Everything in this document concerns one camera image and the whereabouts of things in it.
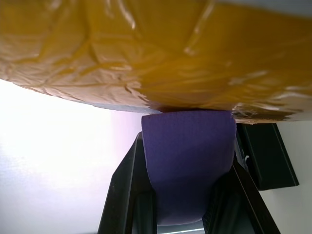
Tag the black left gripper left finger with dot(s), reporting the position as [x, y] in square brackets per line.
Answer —
[129, 190]

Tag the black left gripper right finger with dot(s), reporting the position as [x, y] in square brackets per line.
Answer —
[239, 202]

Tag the purple mat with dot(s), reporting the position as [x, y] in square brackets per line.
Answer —
[187, 158]

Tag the white foam lid yellow tape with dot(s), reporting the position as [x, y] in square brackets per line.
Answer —
[156, 48]

